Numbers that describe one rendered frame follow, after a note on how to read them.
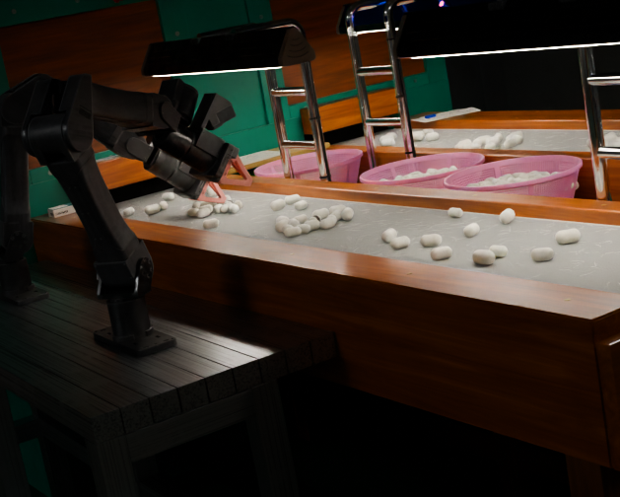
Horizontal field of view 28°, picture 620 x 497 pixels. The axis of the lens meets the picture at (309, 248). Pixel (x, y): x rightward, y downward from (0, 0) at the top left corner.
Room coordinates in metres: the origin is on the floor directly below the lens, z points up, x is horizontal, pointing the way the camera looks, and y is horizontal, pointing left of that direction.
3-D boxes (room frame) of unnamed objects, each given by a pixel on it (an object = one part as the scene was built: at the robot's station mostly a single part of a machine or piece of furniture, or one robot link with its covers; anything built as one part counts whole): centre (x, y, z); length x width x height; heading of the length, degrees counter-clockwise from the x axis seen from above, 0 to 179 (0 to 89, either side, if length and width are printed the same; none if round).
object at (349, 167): (2.96, -0.03, 0.72); 0.27 x 0.27 x 0.10
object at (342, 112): (3.36, -0.18, 0.83); 0.30 x 0.06 x 0.07; 121
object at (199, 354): (2.36, 0.24, 0.65); 1.20 x 0.90 x 0.04; 30
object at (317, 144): (2.70, 0.04, 0.90); 0.20 x 0.19 x 0.45; 31
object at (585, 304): (2.15, 0.12, 0.67); 1.81 x 0.12 x 0.19; 31
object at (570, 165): (2.34, -0.41, 0.72); 0.27 x 0.27 x 0.10
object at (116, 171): (3.01, 0.40, 0.83); 0.30 x 0.06 x 0.07; 121
